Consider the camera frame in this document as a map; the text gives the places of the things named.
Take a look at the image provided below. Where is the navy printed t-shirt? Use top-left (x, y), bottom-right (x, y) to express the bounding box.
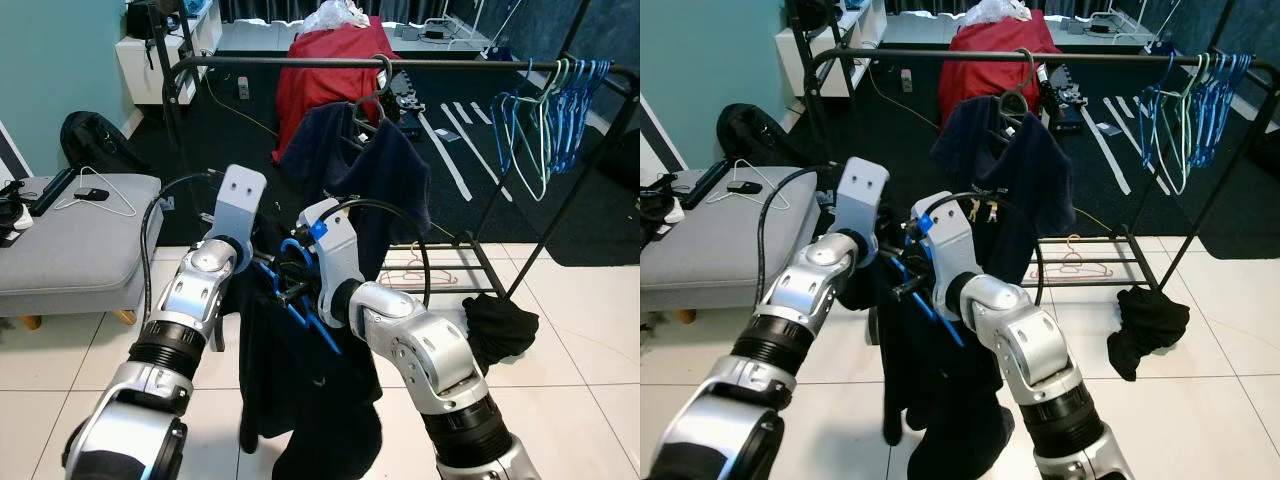
top-left (930, 95), bottom-right (1076, 286)
top-left (278, 100), bottom-right (433, 286)

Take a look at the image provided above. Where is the copper wire hanger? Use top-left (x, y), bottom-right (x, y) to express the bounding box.
top-left (378, 245), bottom-right (446, 291)
top-left (1028, 235), bottom-right (1111, 283)

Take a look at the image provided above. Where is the grey cushioned ottoman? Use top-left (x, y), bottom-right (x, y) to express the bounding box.
top-left (0, 172), bottom-right (164, 329)
top-left (640, 165), bottom-right (813, 323)

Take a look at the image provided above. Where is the white plastic bag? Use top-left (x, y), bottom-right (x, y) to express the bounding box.
top-left (958, 0), bottom-right (1031, 28)
top-left (300, 0), bottom-right (373, 33)

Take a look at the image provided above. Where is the white low bench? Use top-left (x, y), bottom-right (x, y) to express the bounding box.
top-left (215, 18), bottom-right (493, 59)
top-left (880, 10), bottom-right (1151, 51)

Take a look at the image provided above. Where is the black metal device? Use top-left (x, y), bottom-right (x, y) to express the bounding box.
top-left (1040, 65), bottom-right (1091, 131)
top-left (385, 70), bottom-right (426, 136)

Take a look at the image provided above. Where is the black knit collar garment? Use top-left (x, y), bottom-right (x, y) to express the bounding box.
top-left (838, 270), bottom-right (1016, 480)
top-left (218, 265), bottom-right (386, 480)

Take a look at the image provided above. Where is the white wire hanger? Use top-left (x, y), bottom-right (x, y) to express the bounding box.
top-left (705, 158), bottom-right (791, 213)
top-left (52, 166), bottom-right (138, 218)

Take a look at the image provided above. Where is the dark hanger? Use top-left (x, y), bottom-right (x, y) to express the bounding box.
top-left (998, 48), bottom-right (1041, 126)
top-left (352, 55), bottom-right (396, 136)

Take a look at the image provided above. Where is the black crumpled cloth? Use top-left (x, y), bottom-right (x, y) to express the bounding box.
top-left (1105, 285), bottom-right (1191, 383)
top-left (462, 292), bottom-right (541, 376)

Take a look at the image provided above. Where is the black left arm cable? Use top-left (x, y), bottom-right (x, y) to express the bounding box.
top-left (755, 165), bottom-right (846, 306)
top-left (140, 170), bottom-right (219, 336)

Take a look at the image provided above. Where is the long black device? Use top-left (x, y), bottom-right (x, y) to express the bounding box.
top-left (28, 167), bottom-right (79, 216)
top-left (683, 160), bottom-right (731, 209)

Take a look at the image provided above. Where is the black strapped bag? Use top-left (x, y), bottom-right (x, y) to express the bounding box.
top-left (640, 172), bottom-right (691, 241)
top-left (0, 178), bottom-right (36, 249)

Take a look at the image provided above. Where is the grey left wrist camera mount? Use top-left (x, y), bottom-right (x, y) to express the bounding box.
top-left (835, 157), bottom-right (891, 241)
top-left (205, 165), bottom-right (269, 246)

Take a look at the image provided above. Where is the small black bag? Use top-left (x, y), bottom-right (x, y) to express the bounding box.
top-left (125, 0), bottom-right (186, 41)
top-left (785, 0), bottom-right (846, 33)

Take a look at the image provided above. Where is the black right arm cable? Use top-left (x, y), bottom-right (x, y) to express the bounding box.
top-left (325, 197), bottom-right (434, 313)
top-left (940, 190), bottom-right (1046, 306)

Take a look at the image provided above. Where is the white cabinet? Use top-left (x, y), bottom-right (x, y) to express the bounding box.
top-left (775, 0), bottom-right (889, 99)
top-left (115, 0), bottom-right (223, 106)

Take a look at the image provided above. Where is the black backpack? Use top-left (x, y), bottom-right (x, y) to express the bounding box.
top-left (716, 103), bottom-right (806, 169)
top-left (60, 110), bottom-right (151, 176)

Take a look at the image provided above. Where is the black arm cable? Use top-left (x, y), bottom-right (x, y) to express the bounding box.
top-left (140, 170), bottom-right (219, 336)
top-left (325, 197), bottom-right (434, 313)
top-left (755, 165), bottom-right (846, 306)
top-left (940, 190), bottom-right (1046, 306)

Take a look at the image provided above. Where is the black carpet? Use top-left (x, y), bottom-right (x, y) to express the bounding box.
top-left (125, 40), bottom-right (641, 269)
top-left (790, 35), bottom-right (1280, 261)

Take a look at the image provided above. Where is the dark curtain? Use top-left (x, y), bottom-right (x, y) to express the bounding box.
top-left (218, 0), bottom-right (461, 26)

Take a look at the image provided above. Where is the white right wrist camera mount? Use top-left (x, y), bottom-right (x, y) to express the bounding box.
top-left (298, 198), bottom-right (366, 326)
top-left (910, 192), bottom-right (983, 321)

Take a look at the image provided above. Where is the yellow cable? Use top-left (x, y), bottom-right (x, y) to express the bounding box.
top-left (865, 65), bottom-right (941, 131)
top-left (203, 75), bottom-right (281, 139)

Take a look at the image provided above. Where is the red cloth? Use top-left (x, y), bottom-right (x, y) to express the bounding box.
top-left (272, 25), bottom-right (401, 161)
top-left (938, 20), bottom-right (1063, 126)

